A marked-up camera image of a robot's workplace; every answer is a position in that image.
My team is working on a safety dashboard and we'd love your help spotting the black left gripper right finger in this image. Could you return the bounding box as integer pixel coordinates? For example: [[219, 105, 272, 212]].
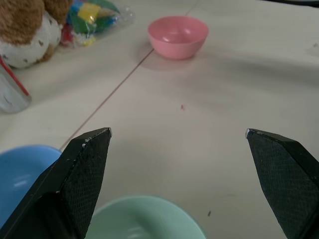
[[245, 128, 319, 239]]

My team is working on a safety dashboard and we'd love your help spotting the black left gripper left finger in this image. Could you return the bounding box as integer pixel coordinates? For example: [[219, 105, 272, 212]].
[[0, 127, 113, 239]]

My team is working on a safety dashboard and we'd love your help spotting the blue plastic bowl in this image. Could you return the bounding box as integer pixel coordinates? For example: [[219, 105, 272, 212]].
[[0, 144, 63, 220]]

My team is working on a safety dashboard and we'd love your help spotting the green plastic bowl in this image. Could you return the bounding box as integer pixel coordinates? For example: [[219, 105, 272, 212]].
[[86, 195, 207, 239]]

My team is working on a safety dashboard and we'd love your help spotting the clear cup with red stripe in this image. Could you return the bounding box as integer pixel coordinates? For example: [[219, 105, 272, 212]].
[[0, 56, 32, 114]]

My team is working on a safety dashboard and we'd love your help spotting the brown and white plush toy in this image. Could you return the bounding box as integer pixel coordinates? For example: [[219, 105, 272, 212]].
[[0, 0, 75, 69]]

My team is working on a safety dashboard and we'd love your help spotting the clear bag of colourful blocks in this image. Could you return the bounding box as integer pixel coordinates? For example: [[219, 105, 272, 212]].
[[59, 0, 136, 49]]

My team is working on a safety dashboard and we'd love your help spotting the pink plastic bowl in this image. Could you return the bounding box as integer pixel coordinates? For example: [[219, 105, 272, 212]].
[[147, 15, 209, 60]]

